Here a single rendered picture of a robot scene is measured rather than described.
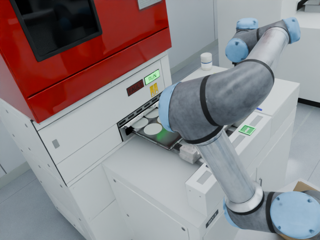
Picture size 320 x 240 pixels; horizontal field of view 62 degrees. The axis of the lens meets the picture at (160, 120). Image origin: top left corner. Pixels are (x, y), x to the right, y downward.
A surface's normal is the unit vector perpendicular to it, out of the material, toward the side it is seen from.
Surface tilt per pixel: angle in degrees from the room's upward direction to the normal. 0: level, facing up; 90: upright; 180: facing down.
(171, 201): 0
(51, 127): 90
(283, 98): 0
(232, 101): 68
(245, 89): 53
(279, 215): 41
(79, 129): 90
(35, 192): 0
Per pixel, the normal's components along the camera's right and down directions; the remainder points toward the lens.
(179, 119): -0.47, 0.58
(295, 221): -0.54, -0.27
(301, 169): -0.16, -0.80
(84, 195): 0.73, 0.30
